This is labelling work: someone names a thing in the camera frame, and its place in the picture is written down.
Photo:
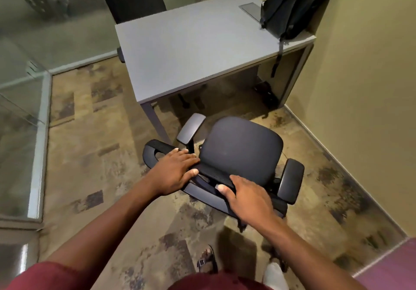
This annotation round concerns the person's left hand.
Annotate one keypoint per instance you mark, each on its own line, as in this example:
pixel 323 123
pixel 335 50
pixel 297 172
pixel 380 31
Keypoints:
pixel 170 174

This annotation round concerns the person's right hand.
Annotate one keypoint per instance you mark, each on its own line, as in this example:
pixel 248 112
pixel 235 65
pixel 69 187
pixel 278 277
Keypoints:
pixel 252 203

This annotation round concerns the person's left thumb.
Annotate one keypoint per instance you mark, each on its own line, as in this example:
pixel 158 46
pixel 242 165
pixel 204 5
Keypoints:
pixel 192 174

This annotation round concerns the person's left middle finger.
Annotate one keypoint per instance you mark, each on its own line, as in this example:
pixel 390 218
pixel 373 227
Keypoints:
pixel 182 154

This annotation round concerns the person's right thumb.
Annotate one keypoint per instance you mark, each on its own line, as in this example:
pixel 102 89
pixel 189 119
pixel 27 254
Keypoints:
pixel 225 191

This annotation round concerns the black office chair with armrests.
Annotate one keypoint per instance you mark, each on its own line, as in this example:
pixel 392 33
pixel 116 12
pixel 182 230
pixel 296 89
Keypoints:
pixel 242 147

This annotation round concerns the person's left forearm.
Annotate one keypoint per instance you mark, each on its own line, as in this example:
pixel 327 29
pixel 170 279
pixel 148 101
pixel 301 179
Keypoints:
pixel 107 225

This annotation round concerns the person's right forearm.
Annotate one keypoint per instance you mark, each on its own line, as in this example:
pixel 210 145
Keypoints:
pixel 305 254

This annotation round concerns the grey office desk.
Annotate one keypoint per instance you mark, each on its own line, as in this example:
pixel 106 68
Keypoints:
pixel 195 46

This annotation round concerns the maroon shirt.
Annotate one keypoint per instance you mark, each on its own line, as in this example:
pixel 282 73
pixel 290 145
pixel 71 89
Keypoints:
pixel 48 278

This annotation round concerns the black backpack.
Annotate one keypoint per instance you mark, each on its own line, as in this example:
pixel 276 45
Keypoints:
pixel 292 2

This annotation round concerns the glass partition with metal frame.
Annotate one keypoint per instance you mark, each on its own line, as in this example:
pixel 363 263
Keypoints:
pixel 31 130

